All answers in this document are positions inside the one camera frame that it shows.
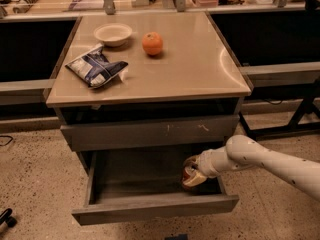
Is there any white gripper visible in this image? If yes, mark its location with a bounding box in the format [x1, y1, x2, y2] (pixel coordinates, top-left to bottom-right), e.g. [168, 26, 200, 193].
[183, 149, 219, 188]

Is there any red coke can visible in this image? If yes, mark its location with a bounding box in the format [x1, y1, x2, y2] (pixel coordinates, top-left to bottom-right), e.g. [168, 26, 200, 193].
[181, 166, 197, 189]

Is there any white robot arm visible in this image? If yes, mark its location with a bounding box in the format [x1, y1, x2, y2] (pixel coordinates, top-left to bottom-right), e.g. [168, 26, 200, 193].
[182, 135, 320, 201]

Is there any closed top drawer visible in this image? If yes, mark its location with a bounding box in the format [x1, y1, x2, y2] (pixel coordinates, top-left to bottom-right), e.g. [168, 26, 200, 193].
[61, 115, 239, 152]

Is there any grey drawer cabinet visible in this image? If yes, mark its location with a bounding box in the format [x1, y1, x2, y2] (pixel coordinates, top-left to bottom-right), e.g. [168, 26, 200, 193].
[45, 11, 252, 226]

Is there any open middle drawer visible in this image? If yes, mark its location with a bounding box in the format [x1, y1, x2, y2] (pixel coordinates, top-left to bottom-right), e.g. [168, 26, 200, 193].
[72, 145, 239, 225]

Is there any orange fruit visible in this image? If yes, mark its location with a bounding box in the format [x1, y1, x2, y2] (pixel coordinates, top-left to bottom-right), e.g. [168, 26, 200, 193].
[142, 32, 163, 56]

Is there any blue white chip bag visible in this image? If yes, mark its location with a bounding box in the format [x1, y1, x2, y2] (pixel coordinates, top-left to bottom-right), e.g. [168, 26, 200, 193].
[65, 44, 128, 89]

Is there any white bowl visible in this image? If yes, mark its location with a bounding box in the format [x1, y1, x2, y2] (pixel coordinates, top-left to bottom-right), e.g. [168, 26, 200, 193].
[94, 23, 132, 47]

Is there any black object on floor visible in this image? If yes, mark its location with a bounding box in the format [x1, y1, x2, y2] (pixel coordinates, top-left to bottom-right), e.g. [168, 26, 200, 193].
[0, 208, 17, 232]

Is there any black wheeled table frame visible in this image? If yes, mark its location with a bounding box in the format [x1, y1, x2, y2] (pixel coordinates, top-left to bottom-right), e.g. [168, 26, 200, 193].
[239, 62, 320, 139]

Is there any black floor cable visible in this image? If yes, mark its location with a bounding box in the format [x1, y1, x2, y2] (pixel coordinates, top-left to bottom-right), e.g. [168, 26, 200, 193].
[0, 135, 14, 148]

